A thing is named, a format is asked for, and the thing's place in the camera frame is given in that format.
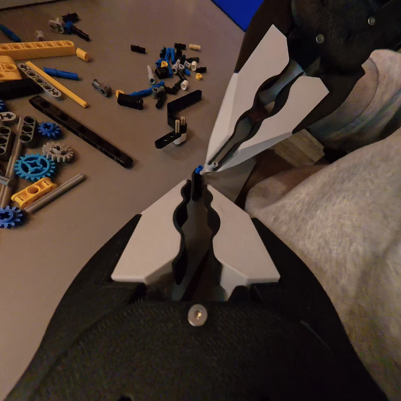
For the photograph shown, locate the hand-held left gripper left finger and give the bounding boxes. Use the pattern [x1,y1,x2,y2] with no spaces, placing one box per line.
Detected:
[110,179,193,301]

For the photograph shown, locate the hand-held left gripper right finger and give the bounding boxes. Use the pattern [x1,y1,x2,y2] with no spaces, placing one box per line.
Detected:
[204,184,281,301]

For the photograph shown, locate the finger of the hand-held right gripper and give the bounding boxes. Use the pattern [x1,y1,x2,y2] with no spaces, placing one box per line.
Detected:
[212,76,330,172]
[204,24,289,165]

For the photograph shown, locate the black lego axle connector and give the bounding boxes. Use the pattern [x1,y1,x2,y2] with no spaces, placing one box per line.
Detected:
[191,171,204,202]

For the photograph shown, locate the blue white lego pin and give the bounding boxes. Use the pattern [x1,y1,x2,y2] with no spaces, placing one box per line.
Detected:
[194,161,218,176]

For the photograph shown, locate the person's right forearm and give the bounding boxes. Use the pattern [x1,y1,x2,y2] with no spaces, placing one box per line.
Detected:
[308,48,401,151]

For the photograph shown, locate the black bent lego assembly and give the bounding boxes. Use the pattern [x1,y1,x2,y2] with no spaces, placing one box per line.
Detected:
[154,90,203,150]

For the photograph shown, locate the pile of small lego pins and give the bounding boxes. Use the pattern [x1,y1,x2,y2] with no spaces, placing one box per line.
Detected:
[115,42,208,111]

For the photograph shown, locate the yellow lego connector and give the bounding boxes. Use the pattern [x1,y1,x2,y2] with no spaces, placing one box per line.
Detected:
[11,177,59,209]

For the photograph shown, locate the grey lego gear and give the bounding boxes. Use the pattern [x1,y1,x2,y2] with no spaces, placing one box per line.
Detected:
[42,142,74,164]

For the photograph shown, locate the long black lego beam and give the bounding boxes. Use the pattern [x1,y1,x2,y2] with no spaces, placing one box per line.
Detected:
[28,95,134,169]

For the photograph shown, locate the large blue lego gear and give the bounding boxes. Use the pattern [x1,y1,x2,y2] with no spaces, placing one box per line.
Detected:
[14,153,57,182]

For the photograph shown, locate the small blue lego gear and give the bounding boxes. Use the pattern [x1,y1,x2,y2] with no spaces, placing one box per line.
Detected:
[37,121,62,140]
[0,206,24,229]

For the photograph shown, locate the long dark grey lego axle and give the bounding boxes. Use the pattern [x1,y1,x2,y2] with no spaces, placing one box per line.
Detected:
[0,116,24,205]

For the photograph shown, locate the dark grey lego beam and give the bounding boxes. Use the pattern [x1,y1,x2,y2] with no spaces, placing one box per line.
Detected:
[0,125,15,162]
[19,115,40,148]

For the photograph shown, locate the yellow lego axle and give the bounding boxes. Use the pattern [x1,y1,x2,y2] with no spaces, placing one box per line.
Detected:
[25,61,88,108]

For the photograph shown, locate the long blue lego pin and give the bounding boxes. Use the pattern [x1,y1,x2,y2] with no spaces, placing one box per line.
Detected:
[43,66,79,81]

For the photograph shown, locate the grey blue black lego cluster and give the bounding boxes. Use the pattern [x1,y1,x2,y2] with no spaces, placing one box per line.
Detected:
[48,12,91,42]

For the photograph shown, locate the grey thin lego liftarm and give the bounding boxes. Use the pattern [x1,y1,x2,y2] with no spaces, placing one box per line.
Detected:
[17,62,62,99]

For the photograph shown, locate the wide black lego beam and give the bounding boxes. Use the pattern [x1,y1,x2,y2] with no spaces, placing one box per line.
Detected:
[0,78,43,101]

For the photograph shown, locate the long yellow lego beam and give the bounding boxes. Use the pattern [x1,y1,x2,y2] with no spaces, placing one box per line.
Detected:
[0,40,77,61]

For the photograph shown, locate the yellow lego block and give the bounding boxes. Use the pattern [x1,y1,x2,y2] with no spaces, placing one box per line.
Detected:
[0,55,23,83]

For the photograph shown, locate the blue board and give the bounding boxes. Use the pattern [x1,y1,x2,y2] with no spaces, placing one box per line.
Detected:
[211,0,264,32]

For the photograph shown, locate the person's grey sweatpants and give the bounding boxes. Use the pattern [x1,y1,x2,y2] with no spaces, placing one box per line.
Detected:
[244,128,401,401]

